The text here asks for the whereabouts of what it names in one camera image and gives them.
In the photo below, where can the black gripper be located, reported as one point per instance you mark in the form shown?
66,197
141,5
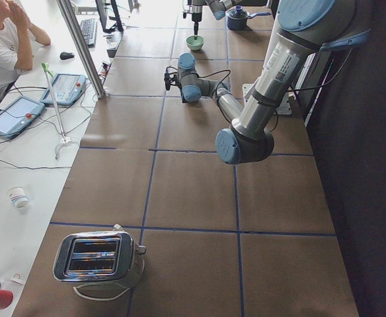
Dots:
196,15

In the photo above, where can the black monitor stand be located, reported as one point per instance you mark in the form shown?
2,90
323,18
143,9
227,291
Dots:
109,16

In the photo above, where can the person in white shirt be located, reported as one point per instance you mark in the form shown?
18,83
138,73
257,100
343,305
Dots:
17,32

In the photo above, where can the black computer mouse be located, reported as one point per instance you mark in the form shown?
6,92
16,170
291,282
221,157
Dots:
66,55

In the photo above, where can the far teach pendant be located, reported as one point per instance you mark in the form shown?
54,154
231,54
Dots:
67,88

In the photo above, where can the blue saucepan with lid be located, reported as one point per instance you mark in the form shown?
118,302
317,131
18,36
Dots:
237,18

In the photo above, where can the teach pendant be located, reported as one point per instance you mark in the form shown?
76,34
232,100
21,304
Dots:
18,115
67,88

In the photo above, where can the near teach pendant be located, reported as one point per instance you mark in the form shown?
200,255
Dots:
18,115

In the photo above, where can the white mounting pillar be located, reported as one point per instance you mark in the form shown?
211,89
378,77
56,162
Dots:
283,109

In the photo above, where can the aluminium frame post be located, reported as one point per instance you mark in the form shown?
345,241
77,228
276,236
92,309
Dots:
82,49

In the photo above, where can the reacher grabber stick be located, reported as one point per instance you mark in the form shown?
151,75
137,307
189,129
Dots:
65,139

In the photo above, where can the white chrome toaster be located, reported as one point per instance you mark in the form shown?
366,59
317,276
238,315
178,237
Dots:
100,260

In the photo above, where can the green bowl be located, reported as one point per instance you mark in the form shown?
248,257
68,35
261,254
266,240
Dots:
195,42

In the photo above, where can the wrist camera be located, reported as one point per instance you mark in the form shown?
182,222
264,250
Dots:
186,8
171,77

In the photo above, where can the paper cup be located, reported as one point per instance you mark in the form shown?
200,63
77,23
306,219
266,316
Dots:
17,196

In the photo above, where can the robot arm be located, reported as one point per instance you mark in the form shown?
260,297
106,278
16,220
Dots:
300,29
218,9

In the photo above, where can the black keyboard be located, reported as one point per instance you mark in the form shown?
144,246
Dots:
89,31

